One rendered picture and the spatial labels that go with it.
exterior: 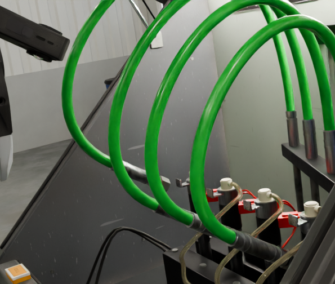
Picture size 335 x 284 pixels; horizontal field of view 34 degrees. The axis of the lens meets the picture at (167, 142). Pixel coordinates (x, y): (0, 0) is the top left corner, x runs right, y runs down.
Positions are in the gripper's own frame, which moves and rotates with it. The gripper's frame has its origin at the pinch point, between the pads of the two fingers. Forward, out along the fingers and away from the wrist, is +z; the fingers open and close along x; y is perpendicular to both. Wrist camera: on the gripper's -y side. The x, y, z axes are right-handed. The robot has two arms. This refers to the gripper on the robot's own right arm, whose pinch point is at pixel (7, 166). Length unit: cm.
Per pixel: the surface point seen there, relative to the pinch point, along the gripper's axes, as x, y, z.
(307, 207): 12.4, -28.2, 10.1
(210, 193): -3.6, -26.1, 11.1
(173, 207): 4.9, -15.7, 8.1
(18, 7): -672, -197, -64
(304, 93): -3.3, -44.4, 1.0
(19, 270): -33.3, -5.3, 24.7
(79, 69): -672, -266, 28
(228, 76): 12.8, -19.5, -5.9
